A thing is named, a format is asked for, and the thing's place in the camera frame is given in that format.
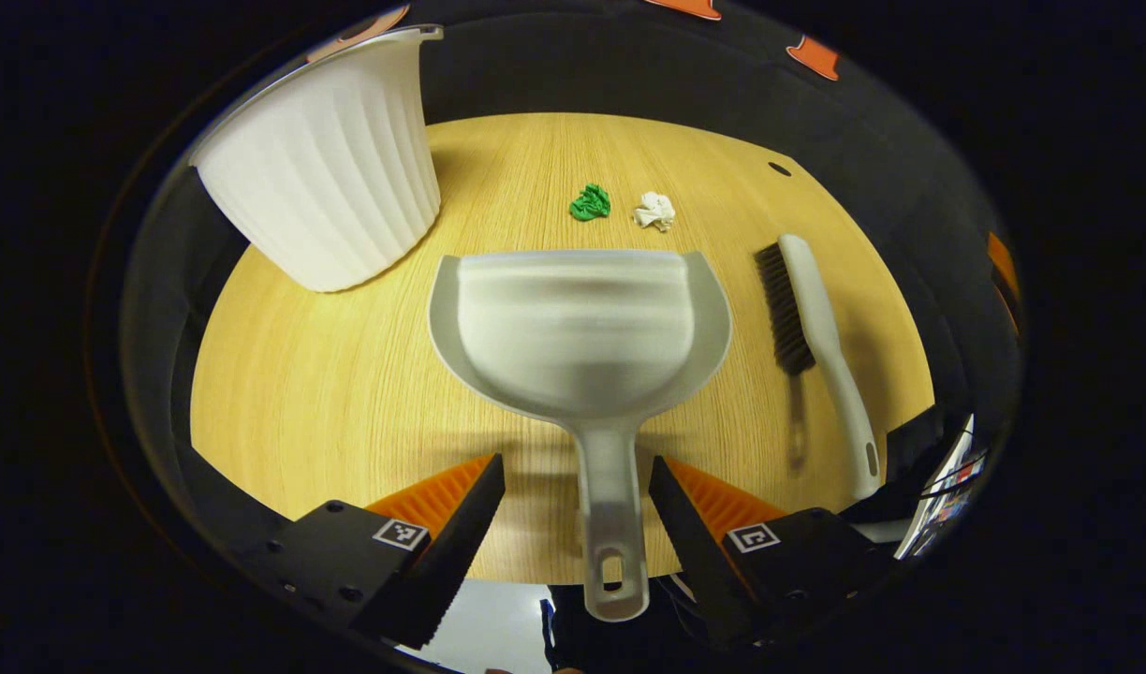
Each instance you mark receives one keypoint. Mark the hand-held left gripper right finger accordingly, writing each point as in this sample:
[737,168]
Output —
[695,552]

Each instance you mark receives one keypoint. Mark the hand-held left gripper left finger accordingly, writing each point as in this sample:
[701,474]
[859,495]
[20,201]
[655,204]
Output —
[451,552]

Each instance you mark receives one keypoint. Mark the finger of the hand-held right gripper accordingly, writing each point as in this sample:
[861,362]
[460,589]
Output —
[1001,264]

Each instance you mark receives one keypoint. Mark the small white broom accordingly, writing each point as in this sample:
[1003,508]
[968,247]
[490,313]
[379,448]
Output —
[816,309]

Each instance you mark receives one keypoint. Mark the white plastic dustpan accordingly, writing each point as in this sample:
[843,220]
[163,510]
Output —
[573,328]

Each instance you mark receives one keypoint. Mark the white paper ball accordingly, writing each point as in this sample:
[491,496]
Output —
[654,212]

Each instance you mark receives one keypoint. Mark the green paper ball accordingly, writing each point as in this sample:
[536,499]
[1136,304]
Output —
[590,203]

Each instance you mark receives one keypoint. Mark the white ribbed garbage bin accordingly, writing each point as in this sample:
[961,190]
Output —
[339,178]

